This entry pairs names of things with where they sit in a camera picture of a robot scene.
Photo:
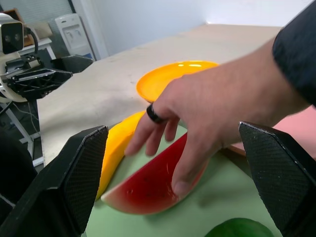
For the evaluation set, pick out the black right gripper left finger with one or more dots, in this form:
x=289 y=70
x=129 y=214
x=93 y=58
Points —
x=49 y=192

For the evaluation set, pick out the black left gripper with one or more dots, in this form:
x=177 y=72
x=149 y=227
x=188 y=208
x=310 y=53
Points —
x=22 y=64

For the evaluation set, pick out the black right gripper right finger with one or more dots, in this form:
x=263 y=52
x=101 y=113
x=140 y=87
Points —
x=279 y=177

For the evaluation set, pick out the yellow melon slice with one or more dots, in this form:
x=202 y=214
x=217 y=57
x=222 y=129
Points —
x=113 y=153

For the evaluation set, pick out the red watermelon slice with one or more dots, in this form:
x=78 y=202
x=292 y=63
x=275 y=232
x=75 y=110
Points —
x=148 y=187

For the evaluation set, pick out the pink plate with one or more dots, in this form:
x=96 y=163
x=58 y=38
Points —
x=301 y=123

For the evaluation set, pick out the light green plate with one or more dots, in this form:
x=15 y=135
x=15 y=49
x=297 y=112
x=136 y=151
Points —
x=222 y=200

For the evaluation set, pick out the green round fruit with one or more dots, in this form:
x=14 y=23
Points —
x=239 y=228

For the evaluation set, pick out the yellow plate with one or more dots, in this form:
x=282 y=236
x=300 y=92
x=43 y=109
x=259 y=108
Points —
x=158 y=84

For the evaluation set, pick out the person's bare hand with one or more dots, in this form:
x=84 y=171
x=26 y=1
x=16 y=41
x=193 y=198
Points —
x=212 y=98

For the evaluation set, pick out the white background desk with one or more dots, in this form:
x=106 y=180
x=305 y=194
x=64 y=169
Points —
x=39 y=45

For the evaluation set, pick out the dark rounded shape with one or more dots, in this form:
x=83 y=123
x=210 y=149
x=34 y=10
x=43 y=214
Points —
x=14 y=168

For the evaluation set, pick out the brown cardboard box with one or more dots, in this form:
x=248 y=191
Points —
x=43 y=30

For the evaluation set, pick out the white water dispenser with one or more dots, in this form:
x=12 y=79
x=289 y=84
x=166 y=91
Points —
x=74 y=37

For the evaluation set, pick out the white metal table frame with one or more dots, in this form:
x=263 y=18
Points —
x=24 y=133

